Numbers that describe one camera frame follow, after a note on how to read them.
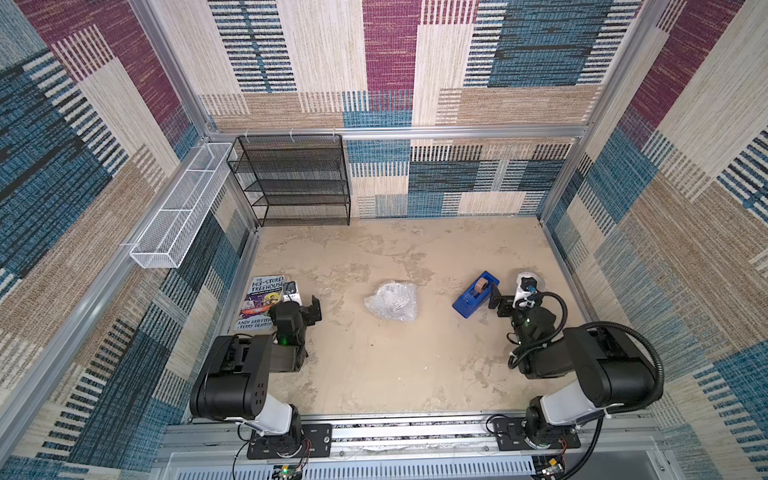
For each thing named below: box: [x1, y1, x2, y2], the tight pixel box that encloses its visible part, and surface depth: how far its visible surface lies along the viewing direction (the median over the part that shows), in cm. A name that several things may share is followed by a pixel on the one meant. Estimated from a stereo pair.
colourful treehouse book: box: [236, 274, 285, 331], surface depth 98 cm
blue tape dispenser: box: [452, 270, 500, 319], surface depth 96 cm
